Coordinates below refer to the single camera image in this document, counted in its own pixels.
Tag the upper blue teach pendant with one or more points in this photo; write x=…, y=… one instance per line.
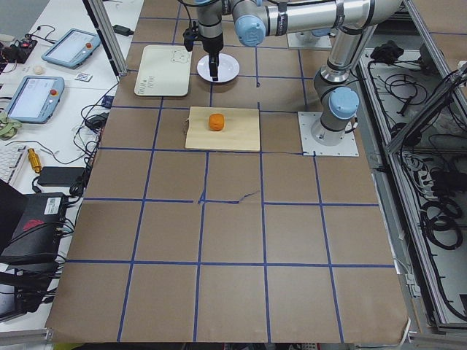
x=75, y=47

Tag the blue teach pendant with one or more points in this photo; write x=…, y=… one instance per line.
x=75, y=47
x=35, y=99

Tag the black computer box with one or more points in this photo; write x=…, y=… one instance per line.
x=30, y=227

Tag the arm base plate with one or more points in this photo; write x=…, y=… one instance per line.
x=307, y=40
x=318, y=141

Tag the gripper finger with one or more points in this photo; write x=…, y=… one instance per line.
x=215, y=79
x=212, y=65

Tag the orange fruit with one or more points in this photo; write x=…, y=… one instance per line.
x=216, y=122

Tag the lower blue teach pendant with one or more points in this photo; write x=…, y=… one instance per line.
x=35, y=99

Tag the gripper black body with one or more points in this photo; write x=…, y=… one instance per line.
x=212, y=44

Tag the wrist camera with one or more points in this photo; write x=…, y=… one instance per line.
x=190, y=35

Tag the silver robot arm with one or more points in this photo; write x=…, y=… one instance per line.
x=336, y=32

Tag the gold metal cylinder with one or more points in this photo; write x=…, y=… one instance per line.
x=34, y=161

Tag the white ribbed plate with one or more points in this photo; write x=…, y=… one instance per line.
x=228, y=68

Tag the cream bear tray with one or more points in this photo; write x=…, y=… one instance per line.
x=164, y=71

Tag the aluminium frame post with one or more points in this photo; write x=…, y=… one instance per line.
x=101, y=22

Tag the white keyboard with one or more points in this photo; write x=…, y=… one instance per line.
x=12, y=159

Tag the black power brick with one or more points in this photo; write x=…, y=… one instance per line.
x=52, y=176

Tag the bamboo cutting board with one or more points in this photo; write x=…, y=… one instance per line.
x=241, y=130

